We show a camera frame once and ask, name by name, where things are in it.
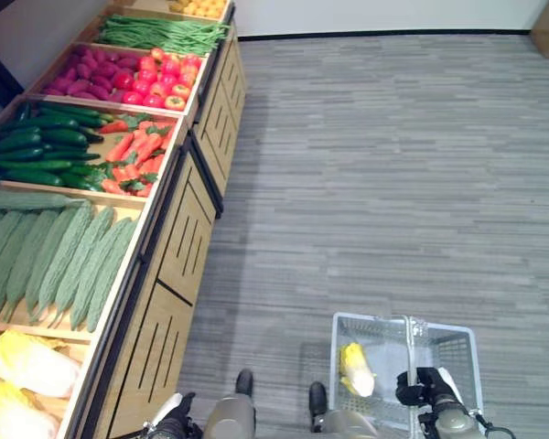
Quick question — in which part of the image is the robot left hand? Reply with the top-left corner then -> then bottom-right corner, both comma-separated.
151,391 -> 203,439

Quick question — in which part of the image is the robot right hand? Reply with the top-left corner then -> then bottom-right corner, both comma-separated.
395,366 -> 464,407

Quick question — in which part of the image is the small napa cabbage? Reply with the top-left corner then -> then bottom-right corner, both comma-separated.
339,342 -> 378,399

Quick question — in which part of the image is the robot right leg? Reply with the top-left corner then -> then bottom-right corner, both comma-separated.
307,380 -> 382,439

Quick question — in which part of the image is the wooden produce stand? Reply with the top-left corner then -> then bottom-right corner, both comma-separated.
0,93 -> 224,439
25,0 -> 249,219

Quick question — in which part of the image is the long pale green loofah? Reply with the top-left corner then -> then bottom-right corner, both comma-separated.
0,188 -> 89,212

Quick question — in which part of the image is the green long beans pile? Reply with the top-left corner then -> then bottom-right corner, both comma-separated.
97,13 -> 231,58

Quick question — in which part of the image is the dark metal frame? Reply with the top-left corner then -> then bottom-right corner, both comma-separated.
0,0 -> 27,98

